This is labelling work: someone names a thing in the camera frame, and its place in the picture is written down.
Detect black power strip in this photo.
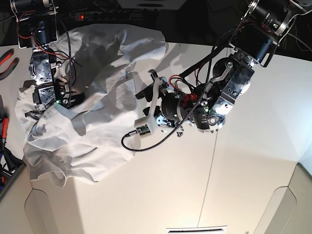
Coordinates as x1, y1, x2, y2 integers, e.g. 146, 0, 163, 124
69, 11, 145, 22

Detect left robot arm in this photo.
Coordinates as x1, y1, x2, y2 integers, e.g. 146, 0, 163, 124
135, 0, 305, 137

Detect black braided left cable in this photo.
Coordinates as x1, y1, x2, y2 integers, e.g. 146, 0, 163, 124
57, 17, 74, 108

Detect black bin with tools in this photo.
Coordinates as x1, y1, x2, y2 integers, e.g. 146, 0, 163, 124
0, 147, 26, 197

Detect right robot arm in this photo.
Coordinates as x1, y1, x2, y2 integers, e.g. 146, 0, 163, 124
10, 0, 85, 114

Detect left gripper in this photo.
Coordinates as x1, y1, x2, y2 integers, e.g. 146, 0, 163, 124
134, 69, 186, 138

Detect red handled tool left edge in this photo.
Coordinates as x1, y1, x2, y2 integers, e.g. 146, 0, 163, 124
0, 95, 10, 156

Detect white device top centre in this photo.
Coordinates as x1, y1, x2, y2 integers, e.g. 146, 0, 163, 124
117, 0, 186, 10

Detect white t-shirt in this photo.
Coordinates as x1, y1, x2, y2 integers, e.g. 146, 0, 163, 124
15, 24, 166, 188

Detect red grey pliers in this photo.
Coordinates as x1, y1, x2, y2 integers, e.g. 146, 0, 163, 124
0, 49, 19, 82

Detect black braided right cable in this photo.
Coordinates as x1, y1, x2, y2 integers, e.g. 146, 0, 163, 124
121, 46, 220, 152

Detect black braided cable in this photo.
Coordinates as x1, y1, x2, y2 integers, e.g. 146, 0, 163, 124
121, 46, 220, 152
57, 17, 74, 108

